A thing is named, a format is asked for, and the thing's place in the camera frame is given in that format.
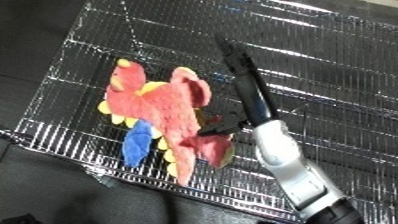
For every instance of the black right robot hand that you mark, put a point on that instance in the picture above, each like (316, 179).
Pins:
(251, 96)

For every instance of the red parrot soft toy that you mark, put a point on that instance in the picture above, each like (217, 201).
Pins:
(169, 110)

